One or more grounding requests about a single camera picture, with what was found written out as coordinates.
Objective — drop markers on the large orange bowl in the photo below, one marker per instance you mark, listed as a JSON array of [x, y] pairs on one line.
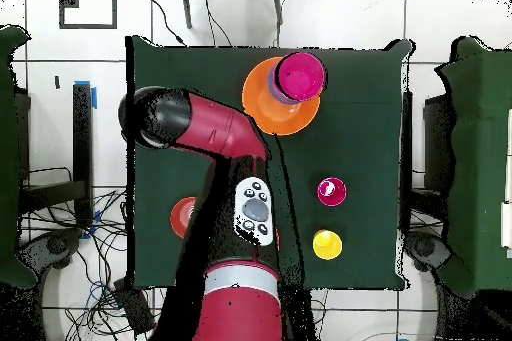
[[260, 117]]

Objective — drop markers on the light blue bowl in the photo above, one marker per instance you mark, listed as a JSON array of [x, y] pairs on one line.
[[274, 91]]

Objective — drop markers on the pink-red bowl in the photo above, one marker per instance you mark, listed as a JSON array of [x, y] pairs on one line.
[[300, 76]]

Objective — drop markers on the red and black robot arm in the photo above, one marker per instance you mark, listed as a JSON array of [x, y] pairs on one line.
[[240, 309]]

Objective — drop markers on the pink-red cup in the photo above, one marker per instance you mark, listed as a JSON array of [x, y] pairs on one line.
[[332, 191]]

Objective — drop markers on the small red-orange bowl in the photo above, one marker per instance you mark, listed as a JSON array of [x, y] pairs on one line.
[[180, 217]]

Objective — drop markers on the yellow cup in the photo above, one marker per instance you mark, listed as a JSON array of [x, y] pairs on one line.
[[327, 244]]

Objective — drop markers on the dark green tablecloth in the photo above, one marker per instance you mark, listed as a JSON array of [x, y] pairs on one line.
[[360, 149]]

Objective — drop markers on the blue tape piece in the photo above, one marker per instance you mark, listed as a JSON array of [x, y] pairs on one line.
[[94, 99]]

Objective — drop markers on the black power strip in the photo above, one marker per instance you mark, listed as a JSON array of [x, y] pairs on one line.
[[134, 307]]

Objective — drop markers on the neighbouring green cloth table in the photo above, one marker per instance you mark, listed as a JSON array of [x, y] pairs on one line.
[[480, 157], [8, 157]]

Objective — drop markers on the white panel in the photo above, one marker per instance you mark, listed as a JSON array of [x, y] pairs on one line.
[[507, 225]]

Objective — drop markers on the black metal frame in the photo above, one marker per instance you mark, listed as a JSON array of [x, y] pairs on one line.
[[82, 137], [407, 117]]

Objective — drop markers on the camera tripod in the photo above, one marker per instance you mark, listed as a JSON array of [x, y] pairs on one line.
[[186, 9]]

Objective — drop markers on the dark grey pedestal base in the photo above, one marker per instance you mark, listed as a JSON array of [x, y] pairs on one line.
[[56, 245], [424, 247]]

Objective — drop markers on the black square frame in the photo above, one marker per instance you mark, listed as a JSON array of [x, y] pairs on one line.
[[88, 26]]

